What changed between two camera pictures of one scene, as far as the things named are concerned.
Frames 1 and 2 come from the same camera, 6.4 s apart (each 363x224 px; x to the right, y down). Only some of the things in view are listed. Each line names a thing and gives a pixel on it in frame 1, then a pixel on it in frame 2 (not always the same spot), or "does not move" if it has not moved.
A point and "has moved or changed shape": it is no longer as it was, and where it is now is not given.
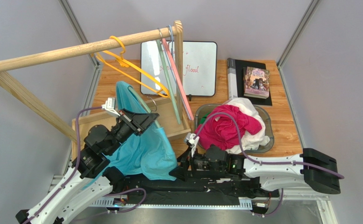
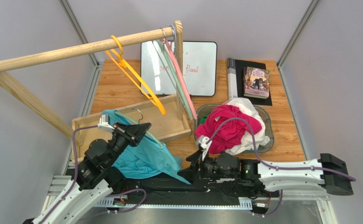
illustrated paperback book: [256, 82] does not move
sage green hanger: [143, 101] to [134, 122]
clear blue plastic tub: [200, 109] does not move
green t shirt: [203, 118] does not move
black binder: [235, 68] does not move
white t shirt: [249, 142] does not move
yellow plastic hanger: [124, 62] has moved or changed shape
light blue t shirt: [149, 156] has moved or changed shape
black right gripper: [188, 163] to [198, 161]
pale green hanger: [160, 45] to [175, 77]
